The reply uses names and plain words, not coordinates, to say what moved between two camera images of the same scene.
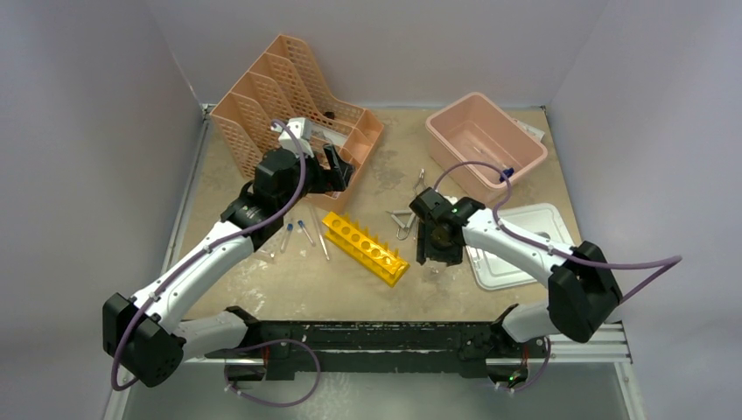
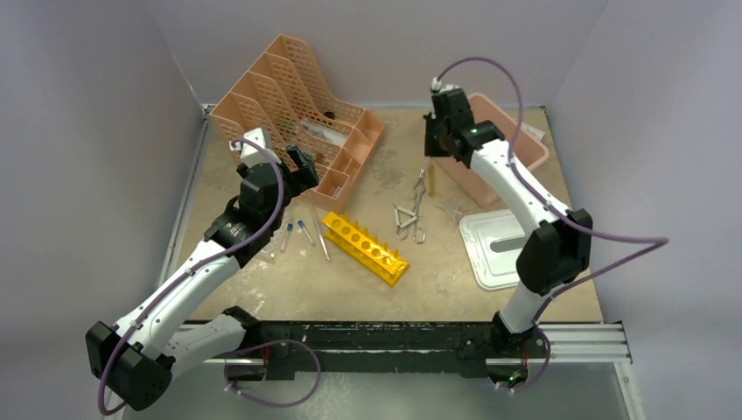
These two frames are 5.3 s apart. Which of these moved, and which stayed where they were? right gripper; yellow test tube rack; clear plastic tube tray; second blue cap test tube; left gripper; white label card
Moved: right gripper; left gripper
Stayed: second blue cap test tube; yellow test tube rack; clear plastic tube tray; white label card
